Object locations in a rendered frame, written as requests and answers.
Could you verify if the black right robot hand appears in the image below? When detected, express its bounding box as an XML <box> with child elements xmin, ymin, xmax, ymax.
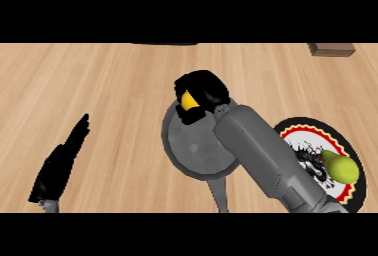
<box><xmin>172</xmin><ymin>69</ymin><xmax>231</xmax><ymax>126</ymax></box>

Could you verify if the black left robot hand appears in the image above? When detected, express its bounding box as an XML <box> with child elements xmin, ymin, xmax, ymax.
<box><xmin>26</xmin><ymin>113</ymin><xmax>91</xmax><ymax>204</ymax></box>

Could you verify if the yellow lemon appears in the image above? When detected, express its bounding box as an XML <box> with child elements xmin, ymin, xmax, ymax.
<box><xmin>179</xmin><ymin>91</ymin><xmax>200</xmax><ymax>111</ymax></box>

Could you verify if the grey frying pan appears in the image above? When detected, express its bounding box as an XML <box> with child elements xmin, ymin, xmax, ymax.
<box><xmin>160</xmin><ymin>98</ymin><xmax>240</xmax><ymax>214</ymax></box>

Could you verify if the black rimmed patterned plate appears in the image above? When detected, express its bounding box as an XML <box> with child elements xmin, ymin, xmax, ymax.
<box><xmin>272</xmin><ymin>116</ymin><xmax>368</xmax><ymax>214</ymax></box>

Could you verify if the brown wooden block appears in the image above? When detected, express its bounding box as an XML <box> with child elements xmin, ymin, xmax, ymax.
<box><xmin>306</xmin><ymin>43</ymin><xmax>357</xmax><ymax>58</ymax></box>

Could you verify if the green pear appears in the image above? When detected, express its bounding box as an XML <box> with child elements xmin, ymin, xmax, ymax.
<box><xmin>320</xmin><ymin>149</ymin><xmax>361</xmax><ymax>185</ymax></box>

